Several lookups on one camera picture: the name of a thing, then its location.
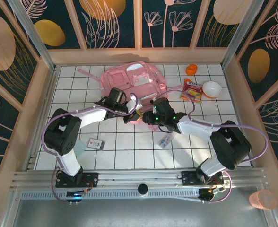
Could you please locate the fruit snack bag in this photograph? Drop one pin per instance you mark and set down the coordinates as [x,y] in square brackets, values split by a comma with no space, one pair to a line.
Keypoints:
[192,91]

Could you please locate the controller board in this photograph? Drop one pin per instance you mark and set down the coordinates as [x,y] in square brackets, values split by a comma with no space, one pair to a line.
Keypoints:
[210,194]
[75,195]

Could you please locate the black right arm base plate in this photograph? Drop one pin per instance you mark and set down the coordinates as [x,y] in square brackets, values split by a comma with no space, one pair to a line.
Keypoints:
[188,178]

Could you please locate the right controller board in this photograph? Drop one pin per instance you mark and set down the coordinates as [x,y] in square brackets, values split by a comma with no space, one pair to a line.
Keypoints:
[210,194]

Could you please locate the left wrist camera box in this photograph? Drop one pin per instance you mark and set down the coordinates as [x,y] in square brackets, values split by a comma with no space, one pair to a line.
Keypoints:
[135,104]

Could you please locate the clear pen packet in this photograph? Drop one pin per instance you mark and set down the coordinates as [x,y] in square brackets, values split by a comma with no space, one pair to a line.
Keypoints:
[166,140]

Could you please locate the white and orange bowl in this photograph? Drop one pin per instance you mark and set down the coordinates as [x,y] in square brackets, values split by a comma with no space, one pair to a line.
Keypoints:
[212,89]

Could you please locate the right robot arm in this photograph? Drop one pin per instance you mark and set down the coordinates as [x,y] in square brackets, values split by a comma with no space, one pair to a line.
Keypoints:
[228,146]

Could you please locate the orange plastic toy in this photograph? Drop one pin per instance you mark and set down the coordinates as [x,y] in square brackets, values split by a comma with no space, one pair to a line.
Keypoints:
[191,69]

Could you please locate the translucent pink cup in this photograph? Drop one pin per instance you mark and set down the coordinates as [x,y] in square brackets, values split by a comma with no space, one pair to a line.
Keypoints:
[263,199]

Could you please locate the black round knob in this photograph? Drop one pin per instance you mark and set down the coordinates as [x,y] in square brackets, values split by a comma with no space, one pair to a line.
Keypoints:
[142,188]

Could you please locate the left controller board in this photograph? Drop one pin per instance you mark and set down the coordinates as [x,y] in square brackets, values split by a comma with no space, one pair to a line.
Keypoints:
[75,195]

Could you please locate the card pack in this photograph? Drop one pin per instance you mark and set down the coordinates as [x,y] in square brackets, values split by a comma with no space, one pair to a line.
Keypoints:
[96,144]

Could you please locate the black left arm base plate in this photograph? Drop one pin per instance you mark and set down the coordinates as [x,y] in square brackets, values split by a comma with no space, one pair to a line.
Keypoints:
[91,179]

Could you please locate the pink backpack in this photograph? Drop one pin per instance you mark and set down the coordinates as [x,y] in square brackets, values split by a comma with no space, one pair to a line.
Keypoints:
[134,78]

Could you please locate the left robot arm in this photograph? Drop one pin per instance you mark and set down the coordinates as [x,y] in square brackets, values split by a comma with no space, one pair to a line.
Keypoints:
[63,134]

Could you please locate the aluminium rail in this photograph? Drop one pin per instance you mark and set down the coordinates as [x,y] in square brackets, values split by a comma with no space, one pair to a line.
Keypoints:
[139,176]

